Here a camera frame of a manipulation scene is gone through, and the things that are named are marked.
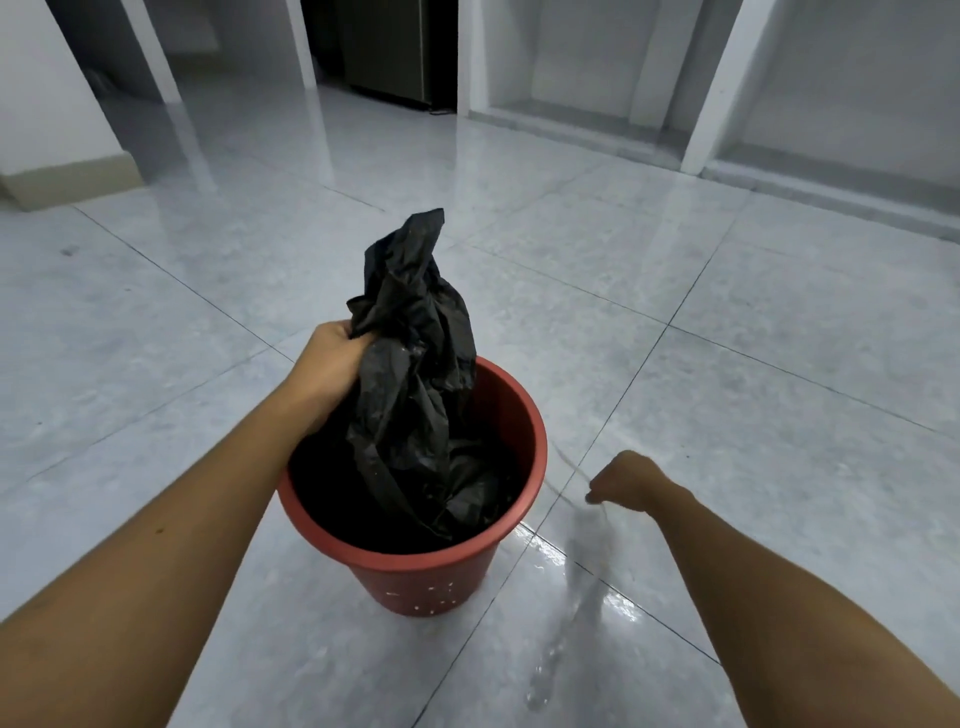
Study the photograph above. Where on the person's left hand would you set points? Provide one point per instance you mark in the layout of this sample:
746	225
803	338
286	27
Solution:
324	375

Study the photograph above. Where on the person's right hand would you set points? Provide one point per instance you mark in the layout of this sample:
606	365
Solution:
628	482

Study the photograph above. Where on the person's right fingers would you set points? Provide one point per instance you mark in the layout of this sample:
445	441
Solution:
598	491

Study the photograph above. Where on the person's left fingers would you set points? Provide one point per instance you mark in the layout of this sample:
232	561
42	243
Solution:
358	339

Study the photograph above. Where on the black plastic garbage bag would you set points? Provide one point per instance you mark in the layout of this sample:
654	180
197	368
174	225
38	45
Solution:
420	397

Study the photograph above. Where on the person's left forearm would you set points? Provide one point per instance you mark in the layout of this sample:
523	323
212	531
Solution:
142	570

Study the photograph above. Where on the person's right forearm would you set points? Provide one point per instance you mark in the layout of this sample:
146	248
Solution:
795	630

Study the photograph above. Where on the red plastic trash bin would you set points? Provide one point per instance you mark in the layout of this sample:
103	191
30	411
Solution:
442	547

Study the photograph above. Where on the dark metal cabinet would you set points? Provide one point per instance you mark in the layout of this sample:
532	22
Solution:
394	46

